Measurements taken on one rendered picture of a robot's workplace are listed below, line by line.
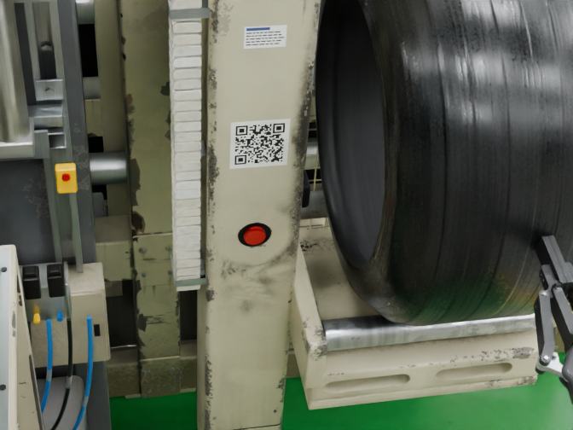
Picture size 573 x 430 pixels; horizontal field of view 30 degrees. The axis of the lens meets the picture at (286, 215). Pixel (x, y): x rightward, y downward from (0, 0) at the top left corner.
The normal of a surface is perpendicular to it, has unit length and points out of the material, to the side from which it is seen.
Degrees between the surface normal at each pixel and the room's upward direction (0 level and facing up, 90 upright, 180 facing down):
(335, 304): 0
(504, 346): 0
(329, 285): 0
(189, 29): 90
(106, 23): 79
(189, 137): 90
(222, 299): 89
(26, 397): 90
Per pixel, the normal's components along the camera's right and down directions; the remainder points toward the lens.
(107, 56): 0.18, 0.73
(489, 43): 0.15, -0.24
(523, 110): 0.18, 0.06
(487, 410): 0.06, -0.74
